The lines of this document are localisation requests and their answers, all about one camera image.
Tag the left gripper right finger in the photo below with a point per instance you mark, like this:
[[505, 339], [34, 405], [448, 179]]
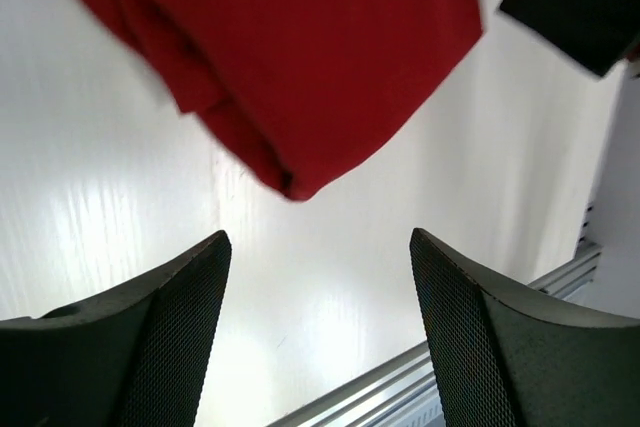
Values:
[[505, 354]]

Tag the aluminium mounting rail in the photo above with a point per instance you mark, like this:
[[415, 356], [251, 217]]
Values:
[[403, 391]]

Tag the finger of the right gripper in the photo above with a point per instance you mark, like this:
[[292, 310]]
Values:
[[596, 34]]

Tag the red t shirt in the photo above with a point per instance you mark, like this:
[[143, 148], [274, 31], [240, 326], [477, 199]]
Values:
[[300, 91]]

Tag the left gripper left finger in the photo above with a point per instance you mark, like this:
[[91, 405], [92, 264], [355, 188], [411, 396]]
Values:
[[134, 355]]

